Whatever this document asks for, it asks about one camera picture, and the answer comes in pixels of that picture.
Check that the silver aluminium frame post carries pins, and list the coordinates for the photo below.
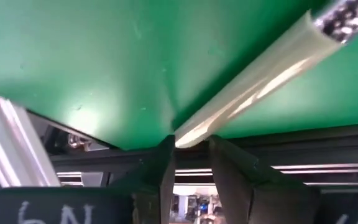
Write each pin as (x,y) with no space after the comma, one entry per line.
(11,140)

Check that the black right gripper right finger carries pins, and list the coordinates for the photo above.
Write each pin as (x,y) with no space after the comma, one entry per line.
(241,186)

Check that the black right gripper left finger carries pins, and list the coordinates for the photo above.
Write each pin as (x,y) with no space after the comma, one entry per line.
(148,186)

